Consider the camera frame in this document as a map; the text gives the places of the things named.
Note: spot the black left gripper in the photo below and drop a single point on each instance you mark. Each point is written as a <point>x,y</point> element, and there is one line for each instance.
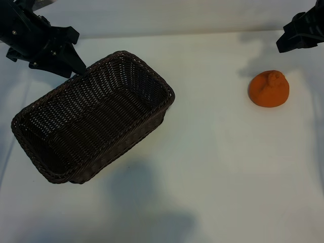
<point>25,38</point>

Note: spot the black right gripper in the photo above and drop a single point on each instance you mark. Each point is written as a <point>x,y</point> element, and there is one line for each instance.
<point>315,22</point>

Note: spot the orange with knobby stem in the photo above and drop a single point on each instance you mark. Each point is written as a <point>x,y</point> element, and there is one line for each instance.
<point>268,91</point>

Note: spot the dark brown wicker basket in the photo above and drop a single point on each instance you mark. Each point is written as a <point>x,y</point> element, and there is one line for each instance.
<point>96,114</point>

